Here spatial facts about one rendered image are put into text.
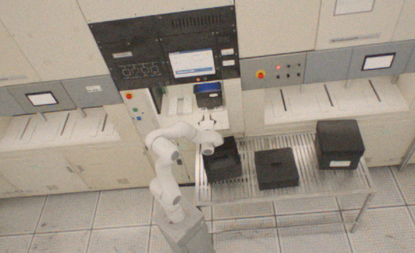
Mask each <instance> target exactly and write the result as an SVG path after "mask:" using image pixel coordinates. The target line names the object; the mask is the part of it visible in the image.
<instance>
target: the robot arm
mask: <svg viewBox="0 0 415 253"><path fill-rule="evenodd" d="M216 122H217V120H215V119H212V118H211V115H210V113H209V120H206V121H204V114H203V116H202V119H201V120H200V121H199V122H198V125H200V131H199V130H198V129H196V128H195V126H193V125H191V124H190V123H189V122H186V121H185V120H178V121H177V122H175V123H173V124H172V125H171V126H168V128H165V129H158V130H155V131H152V132H150V133H149V134H148V135H147V137H145V144H146V145H147V146H148V148H150V149H151V150H153V151H154V152H155V153H157V154H158V156H160V158H159V159H158V160H157V161H156V164H155V169H156V174H157V177H155V178H153V179H152V180H151V182H150V190H151V192H152V194H153V195H154V197H155V198H156V199H157V201H158V202H159V203H160V204H161V205H162V207H163V208H164V210H165V215H164V220H165V222H166V225H167V226H169V227H171V228H181V227H183V226H185V225H186V224H187V223H188V221H189V220H190V210H189V209H188V208H187V207H186V206H185V205H182V204H181V202H180V200H181V198H182V193H181V190H180V187H178V184H177V183H176V180H175V179H174V176H173V172H172V164H173V163H174V162H175V161H176V160H177V159H178V156H179V155H180V152H178V149H177V147H176V146H175V145H174V144H172V142H170V141H168V140H169V139H176V138H182V137H183V138H186V139H187V140H189V141H191V142H193V143H195V144H202V153H203V154H205V155H210V154H212V153H214V148H215V147H217V146H220V145H222V144H223V143H224V138H223V137H222V136H221V135H220V134H219V133H218V132H216V131H215V124H216Z"/></svg>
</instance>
